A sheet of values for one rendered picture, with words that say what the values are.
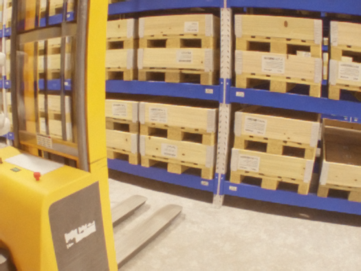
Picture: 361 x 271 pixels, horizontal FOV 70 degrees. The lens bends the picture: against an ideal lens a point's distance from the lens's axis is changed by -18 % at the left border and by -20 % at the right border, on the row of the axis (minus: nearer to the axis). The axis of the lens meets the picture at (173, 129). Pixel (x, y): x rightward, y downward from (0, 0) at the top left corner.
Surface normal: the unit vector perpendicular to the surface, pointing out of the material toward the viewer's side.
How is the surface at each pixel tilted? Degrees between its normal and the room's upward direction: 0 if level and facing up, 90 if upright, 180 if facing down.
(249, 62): 90
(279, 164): 90
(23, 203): 68
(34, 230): 74
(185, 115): 90
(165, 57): 90
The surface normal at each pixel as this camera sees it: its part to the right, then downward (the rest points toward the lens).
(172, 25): -0.47, 0.19
